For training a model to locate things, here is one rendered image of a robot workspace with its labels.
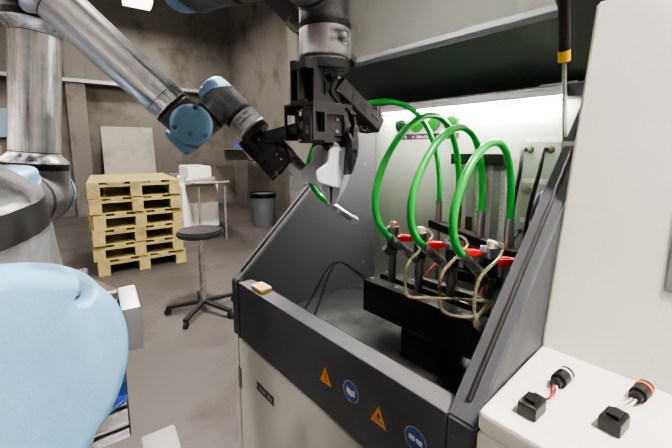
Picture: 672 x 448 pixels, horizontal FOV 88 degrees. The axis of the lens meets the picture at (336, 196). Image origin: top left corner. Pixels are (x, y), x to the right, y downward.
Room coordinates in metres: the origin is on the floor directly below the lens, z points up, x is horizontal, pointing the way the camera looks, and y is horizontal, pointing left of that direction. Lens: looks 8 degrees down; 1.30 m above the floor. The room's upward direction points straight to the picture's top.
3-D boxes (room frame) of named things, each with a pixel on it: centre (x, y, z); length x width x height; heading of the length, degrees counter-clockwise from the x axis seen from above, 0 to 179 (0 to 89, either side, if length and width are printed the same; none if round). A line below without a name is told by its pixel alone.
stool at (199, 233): (2.68, 1.08, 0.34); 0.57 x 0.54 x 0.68; 119
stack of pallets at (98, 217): (4.15, 2.47, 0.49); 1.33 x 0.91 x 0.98; 35
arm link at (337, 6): (0.53, 0.02, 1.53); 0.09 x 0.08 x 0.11; 157
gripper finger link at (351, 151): (0.53, -0.01, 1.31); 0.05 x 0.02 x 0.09; 42
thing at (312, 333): (0.67, 0.04, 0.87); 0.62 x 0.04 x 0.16; 41
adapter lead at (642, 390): (0.39, -0.36, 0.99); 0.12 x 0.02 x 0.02; 123
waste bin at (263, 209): (5.90, 1.25, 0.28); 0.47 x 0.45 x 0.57; 34
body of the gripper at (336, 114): (0.53, 0.02, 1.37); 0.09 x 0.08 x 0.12; 132
